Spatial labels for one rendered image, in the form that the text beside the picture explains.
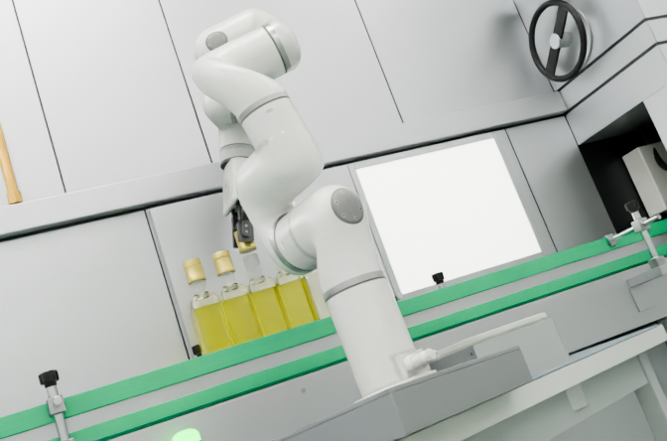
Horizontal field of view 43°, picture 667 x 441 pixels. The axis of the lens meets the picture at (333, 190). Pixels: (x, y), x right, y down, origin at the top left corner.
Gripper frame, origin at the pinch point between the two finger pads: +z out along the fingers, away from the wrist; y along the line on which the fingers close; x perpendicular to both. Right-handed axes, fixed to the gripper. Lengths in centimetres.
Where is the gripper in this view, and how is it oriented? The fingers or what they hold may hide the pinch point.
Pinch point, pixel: (242, 234)
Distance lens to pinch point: 169.0
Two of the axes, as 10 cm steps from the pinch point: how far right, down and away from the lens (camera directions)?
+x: 9.4, 0.3, 3.5
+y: 3.3, -3.6, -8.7
